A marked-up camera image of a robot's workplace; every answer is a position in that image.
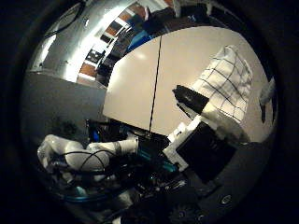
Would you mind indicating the white checkered cloth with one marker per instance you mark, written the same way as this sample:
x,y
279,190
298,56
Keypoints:
x,y
229,81

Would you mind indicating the orange and white shelving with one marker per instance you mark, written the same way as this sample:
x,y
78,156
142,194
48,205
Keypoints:
x,y
102,46

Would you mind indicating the dark green plant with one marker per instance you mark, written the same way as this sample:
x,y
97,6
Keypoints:
x,y
65,127

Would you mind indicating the blue bin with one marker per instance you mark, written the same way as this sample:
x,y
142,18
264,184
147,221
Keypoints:
x,y
138,39

